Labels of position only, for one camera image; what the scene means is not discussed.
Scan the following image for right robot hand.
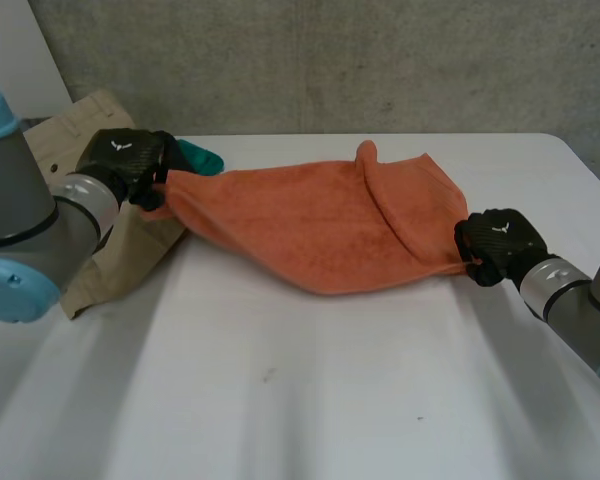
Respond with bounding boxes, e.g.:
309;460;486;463
453;208;550;288

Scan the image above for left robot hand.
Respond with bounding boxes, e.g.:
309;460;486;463
74;128;191;212

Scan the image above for coral towel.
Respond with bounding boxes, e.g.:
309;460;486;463
139;140;470;297

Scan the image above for teal towel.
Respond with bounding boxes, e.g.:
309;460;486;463
174;139;226;178

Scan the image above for beige shorts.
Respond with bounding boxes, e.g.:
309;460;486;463
22;89;190;321

